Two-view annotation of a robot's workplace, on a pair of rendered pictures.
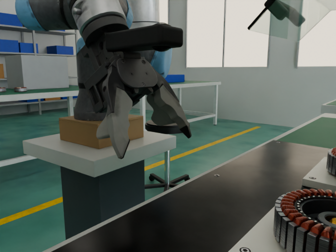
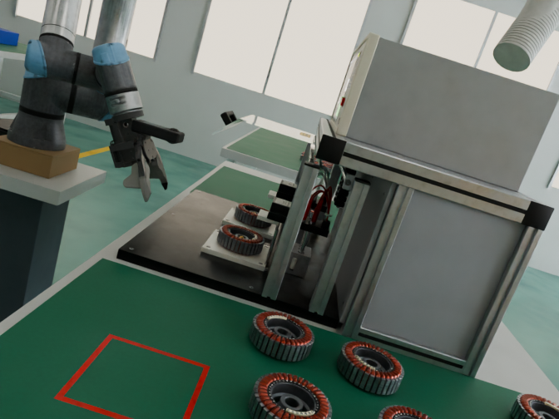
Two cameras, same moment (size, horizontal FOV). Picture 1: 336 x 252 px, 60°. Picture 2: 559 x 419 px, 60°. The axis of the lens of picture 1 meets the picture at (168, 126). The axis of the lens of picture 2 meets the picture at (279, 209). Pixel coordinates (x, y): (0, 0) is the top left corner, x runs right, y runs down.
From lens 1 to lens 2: 0.84 m
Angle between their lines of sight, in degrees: 39
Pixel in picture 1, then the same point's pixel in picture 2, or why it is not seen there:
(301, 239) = (230, 241)
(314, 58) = (215, 67)
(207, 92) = not seen: hidden behind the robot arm
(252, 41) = (137, 13)
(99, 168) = (61, 198)
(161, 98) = (157, 165)
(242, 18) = not seen: outside the picture
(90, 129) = (40, 158)
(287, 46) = (185, 38)
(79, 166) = (38, 194)
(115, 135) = (145, 189)
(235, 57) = not seen: hidden behind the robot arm
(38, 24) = (46, 74)
